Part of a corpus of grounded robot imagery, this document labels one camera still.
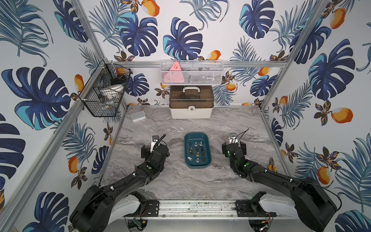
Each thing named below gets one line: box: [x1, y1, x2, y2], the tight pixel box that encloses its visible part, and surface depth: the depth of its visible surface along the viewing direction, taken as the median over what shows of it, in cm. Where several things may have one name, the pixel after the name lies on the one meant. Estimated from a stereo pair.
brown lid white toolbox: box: [169, 85, 215, 119], surface depth 105 cm
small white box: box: [130, 110, 146, 122], surface depth 116 cm
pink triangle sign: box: [163, 61, 185, 84], surface depth 92 cm
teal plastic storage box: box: [184, 131, 212, 169], surface depth 96 cm
